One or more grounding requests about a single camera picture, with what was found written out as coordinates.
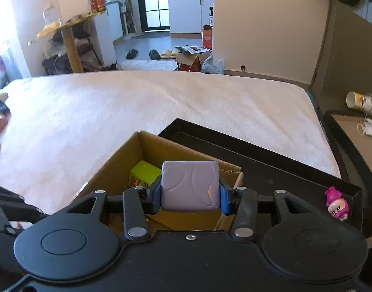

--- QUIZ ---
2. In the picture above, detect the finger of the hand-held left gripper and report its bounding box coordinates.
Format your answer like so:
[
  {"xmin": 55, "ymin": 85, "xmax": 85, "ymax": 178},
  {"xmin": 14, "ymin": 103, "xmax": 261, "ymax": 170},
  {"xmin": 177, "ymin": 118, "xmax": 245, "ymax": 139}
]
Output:
[{"xmin": 0, "ymin": 201, "xmax": 49, "ymax": 221}]

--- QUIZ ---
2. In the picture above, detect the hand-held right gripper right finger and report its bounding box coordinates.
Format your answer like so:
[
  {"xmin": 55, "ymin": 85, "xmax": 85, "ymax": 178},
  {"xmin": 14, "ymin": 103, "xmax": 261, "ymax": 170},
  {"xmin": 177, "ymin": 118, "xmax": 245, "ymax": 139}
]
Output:
[{"xmin": 219, "ymin": 178, "xmax": 314, "ymax": 241}]

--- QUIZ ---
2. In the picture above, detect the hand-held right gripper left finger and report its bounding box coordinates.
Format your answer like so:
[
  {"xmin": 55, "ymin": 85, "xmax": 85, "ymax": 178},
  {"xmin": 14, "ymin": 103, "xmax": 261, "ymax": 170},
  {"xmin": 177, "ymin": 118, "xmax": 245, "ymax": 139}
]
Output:
[{"xmin": 66, "ymin": 179, "xmax": 162, "ymax": 241}]

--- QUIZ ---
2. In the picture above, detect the green box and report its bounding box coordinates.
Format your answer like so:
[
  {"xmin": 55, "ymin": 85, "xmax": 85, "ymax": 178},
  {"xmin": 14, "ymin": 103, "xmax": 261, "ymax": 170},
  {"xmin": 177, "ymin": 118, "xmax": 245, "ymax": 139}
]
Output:
[{"xmin": 129, "ymin": 160, "xmax": 162, "ymax": 189}]

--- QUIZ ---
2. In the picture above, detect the purple-grey box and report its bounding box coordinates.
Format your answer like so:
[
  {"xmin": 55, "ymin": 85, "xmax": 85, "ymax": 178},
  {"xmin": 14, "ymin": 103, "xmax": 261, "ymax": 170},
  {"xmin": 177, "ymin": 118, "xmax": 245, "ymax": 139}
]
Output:
[{"xmin": 160, "ymin": 161, "xmax": 221, "ymax": 211}]

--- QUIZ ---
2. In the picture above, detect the black shallow tray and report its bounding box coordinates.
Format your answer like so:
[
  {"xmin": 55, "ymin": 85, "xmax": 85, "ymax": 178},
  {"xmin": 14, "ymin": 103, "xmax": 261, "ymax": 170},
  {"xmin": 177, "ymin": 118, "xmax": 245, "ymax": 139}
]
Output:
[{"xmin": 158, "ymin": 118, "xmax": 363, "ymax": 241}]

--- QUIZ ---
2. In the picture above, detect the pink-haired doll figure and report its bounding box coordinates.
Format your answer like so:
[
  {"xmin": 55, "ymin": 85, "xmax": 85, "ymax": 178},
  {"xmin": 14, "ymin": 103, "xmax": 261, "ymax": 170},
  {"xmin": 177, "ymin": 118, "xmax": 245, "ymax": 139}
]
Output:
[{"xmin": 324, "ymin": 186, "xmax": 350, "ymax": 222}]

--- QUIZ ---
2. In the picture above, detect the clear plastic bag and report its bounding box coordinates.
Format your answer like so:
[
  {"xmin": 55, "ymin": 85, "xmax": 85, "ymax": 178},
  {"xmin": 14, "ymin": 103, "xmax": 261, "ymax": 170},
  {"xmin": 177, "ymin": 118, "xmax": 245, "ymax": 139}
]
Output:
[{"xmin": 201, "ymin": 57, "xmax": 225, "ymax": 75}]

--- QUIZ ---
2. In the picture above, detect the white floor mat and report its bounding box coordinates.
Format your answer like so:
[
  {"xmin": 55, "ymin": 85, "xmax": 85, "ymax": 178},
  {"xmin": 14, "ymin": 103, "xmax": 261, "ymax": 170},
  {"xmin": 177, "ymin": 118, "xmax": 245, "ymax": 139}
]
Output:
[{"xmin": 120, "ymin": 58, "xmax": 179, "ymax": 71}]

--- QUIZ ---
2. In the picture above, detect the cardboard box with flaps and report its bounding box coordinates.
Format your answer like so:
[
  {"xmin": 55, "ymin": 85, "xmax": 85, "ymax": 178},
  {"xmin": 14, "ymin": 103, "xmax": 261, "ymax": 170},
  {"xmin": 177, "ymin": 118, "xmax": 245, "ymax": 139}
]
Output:
[{"xmin": 175, "ymin": 45, "xmax": 212, "ymax": 73}]

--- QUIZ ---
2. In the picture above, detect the orange carton box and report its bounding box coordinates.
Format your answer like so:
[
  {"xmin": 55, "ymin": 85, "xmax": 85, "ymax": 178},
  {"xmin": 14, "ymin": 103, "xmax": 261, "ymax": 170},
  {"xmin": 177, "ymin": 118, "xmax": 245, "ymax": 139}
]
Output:
[{"xmin": 201, "ymin": 26, "xmax": 213, "ymax": 49}]

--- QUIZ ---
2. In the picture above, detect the white face mask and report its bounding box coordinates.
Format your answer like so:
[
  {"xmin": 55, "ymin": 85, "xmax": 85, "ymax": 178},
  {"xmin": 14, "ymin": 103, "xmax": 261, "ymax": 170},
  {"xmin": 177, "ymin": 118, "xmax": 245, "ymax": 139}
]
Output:
[{"xmin": 358, "ymin": 118, "xmax": 372, "ymax": 137}]

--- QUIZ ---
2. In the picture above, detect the stack of paper cups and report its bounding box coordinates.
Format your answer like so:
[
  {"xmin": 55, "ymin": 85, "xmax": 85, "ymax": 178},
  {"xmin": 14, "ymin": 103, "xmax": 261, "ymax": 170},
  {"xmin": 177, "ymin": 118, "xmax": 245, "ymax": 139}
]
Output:
[{"xmin": 346, "ymin": 91, "xmax": 372, "ymax": 114}]

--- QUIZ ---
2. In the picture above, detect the yellow table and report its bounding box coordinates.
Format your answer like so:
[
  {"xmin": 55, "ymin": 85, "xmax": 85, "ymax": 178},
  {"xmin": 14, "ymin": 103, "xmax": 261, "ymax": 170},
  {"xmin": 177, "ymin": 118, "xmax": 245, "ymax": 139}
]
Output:
[{"xmin": 28, "ymin": 9, "xmax": 107, "ymax": 73}]

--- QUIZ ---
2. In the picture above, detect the white low cabinet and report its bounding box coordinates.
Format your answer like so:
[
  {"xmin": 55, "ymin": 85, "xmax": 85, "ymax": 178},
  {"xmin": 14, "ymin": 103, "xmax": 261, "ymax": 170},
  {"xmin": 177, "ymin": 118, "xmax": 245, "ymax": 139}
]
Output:
[{"xmin": 105, "ymin": 1, "xmax": 126, "ymax": 61}]

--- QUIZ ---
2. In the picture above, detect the brown cardboard panel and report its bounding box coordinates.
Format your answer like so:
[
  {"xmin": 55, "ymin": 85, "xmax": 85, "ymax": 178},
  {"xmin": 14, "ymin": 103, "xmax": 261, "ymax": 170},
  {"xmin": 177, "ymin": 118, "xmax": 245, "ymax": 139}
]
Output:
[{"xmin": 309, "ymin": 0, "xmax": 372, "ymax": 113}]

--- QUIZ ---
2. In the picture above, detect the white kitchen cabinet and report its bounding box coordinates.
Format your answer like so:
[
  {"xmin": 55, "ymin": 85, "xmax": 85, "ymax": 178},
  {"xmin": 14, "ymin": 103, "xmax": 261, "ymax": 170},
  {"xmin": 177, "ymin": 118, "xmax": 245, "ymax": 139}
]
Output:
[{"xmin": 167, "ymin": 0, "xmax": 215, "ymax": 34}]

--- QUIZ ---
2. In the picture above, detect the black-framed glass door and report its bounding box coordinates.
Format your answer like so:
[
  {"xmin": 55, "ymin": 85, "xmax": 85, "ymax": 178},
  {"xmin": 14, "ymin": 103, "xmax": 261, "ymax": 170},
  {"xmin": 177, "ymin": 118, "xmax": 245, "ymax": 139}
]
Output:
[{"xmin": 136, "ymin": 0, "xmax": 171, "ymax": 32}]

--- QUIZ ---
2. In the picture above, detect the brown board with black frame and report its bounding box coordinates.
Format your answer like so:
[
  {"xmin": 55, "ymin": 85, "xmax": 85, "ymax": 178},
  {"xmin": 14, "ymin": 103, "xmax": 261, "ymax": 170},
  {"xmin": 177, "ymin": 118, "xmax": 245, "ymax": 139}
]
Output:
[{"xmin": 323, "ymin": 109, "xmax": 372, "ymax": 241}]

